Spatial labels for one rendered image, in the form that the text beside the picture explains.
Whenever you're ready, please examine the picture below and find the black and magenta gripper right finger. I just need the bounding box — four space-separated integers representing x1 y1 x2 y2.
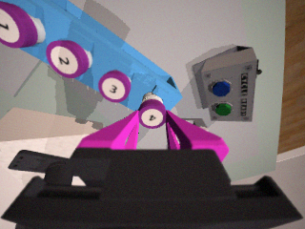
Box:
166 110 229 162

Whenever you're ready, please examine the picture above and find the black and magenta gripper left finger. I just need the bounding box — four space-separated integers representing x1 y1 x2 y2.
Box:
75 110 139 149

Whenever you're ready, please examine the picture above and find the blue tube rack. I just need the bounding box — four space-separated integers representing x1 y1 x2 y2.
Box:
0 0 182 111

